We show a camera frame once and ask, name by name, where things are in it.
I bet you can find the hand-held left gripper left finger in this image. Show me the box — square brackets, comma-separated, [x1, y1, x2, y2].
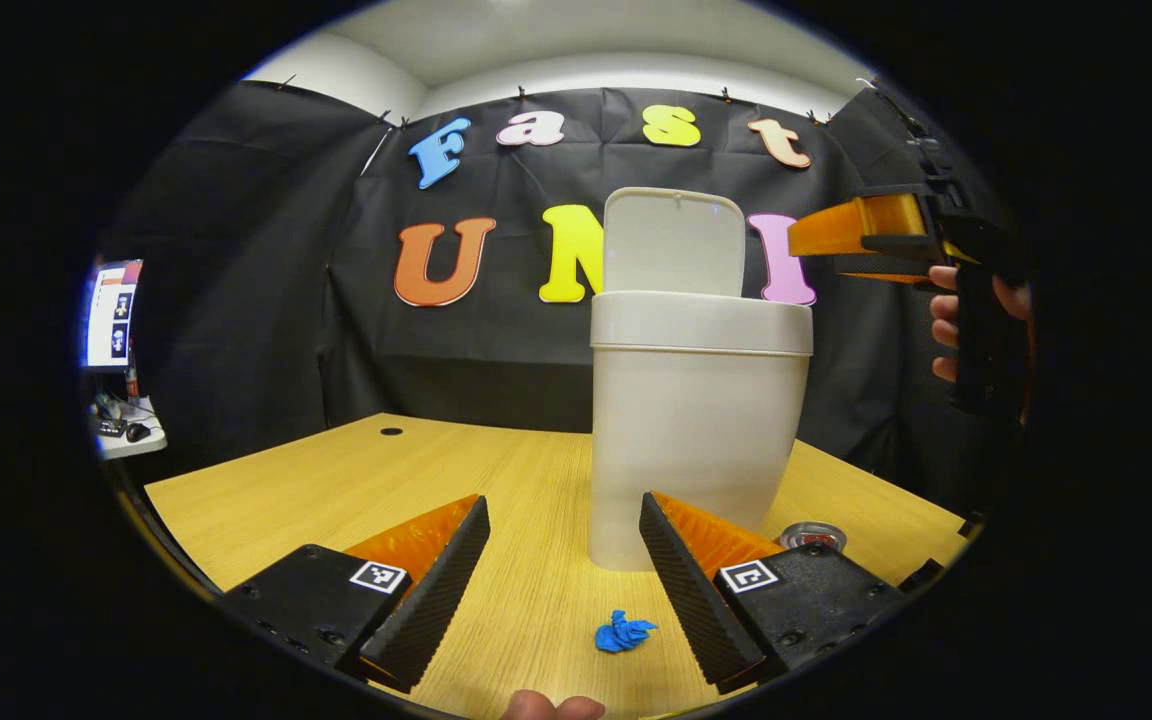
[219, 494, 493, 695]

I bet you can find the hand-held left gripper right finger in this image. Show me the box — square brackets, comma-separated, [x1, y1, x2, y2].
[639, 491, 910, 697]

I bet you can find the blue paper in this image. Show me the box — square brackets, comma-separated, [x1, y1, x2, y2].
[594, 609, 659, 655]

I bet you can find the red pop can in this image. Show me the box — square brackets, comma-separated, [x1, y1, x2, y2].
[779, 520, 849, 553]

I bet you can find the white desktop garbage bin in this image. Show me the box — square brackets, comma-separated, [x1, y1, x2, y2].
[588, 186, 815, 572]

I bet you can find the wooden desktop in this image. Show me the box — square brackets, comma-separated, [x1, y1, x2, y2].
[143, 412, 972, 720]

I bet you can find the white side table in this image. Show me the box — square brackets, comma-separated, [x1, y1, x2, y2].
[91, 395, 167, 461]

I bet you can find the computer monitor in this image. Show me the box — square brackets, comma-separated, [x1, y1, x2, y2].
[84, 260, 144, 371]

